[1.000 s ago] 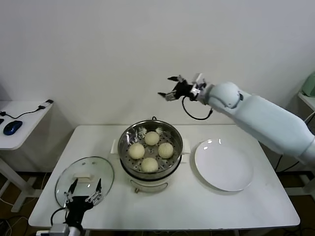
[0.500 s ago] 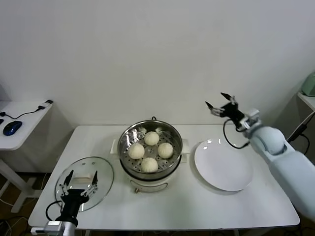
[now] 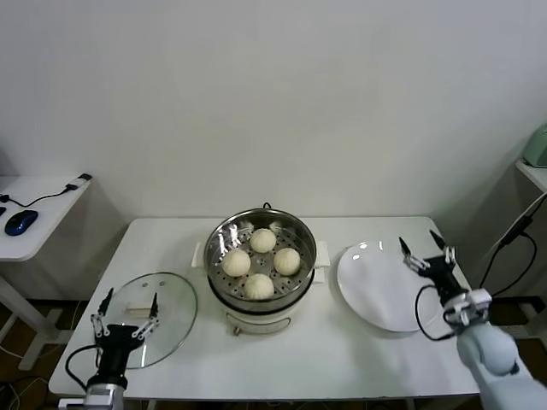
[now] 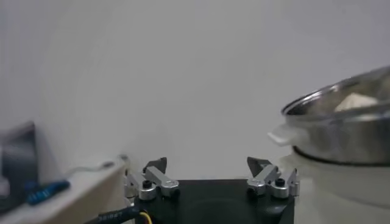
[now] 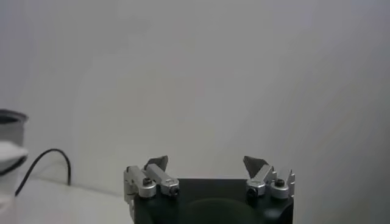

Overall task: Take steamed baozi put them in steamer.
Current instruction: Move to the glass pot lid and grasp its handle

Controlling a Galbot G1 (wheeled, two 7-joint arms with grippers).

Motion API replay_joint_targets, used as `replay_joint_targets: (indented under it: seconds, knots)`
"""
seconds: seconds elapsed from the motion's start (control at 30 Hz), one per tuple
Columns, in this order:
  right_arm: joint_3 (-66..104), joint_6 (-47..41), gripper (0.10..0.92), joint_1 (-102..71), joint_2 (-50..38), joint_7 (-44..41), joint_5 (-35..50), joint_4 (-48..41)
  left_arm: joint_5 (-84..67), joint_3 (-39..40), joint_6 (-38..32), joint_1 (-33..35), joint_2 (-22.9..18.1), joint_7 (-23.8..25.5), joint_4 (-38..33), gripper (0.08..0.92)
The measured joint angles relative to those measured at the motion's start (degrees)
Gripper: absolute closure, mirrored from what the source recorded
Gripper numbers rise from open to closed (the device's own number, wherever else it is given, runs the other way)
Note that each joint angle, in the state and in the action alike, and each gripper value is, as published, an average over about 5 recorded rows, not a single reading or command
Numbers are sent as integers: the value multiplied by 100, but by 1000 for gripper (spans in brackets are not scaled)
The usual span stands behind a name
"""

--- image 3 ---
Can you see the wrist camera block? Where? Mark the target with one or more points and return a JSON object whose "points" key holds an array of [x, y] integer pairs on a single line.
{"points": [[70, 403], [468, 305]]}

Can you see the stainless steel steamer basket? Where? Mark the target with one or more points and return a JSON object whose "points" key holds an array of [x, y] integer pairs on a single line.
{"points": [[222, 239]]}

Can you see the white side desk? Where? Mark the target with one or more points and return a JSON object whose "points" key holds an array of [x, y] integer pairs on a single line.
{"points": [[38, 230]]}

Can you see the round glass pot lid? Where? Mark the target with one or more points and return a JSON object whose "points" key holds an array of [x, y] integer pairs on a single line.
{"points": [[171, 307]]}

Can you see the pale green appliance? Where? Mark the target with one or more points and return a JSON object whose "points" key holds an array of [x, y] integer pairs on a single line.
{"points": [[537, 147]]}

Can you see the white side table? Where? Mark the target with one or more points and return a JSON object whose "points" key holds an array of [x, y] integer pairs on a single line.
{"points": [[534, 173]]}

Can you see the blue computer mouse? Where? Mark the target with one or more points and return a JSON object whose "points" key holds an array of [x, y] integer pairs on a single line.
{"points": [[20, 222]]}

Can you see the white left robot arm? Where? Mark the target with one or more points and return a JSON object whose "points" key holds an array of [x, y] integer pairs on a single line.
{"points": [[104, 395]]}

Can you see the white steamed baozi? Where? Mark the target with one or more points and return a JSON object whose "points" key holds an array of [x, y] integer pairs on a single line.
{"points": [[236, 263], [286, 261], [259, 286], [262, 240]]}

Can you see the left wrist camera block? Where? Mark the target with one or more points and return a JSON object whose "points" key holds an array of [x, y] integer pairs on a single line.
{"points": [[70, 403]]}

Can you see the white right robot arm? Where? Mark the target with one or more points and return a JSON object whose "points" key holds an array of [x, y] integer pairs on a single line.
{"points": [[491, 354]]}

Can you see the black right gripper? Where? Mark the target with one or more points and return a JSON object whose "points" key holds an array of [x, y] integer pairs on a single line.
{"points": [[440, 275]]}

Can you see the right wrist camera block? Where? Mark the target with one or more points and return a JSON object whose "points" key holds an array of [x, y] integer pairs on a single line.
{"points": [[468, 305]]}

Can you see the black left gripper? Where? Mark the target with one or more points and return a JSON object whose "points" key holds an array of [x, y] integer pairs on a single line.
{"points": [[117, 346]]}

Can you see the white round plate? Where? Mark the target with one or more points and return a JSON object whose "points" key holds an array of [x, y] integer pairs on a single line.
{"points": [[372, 286]]}

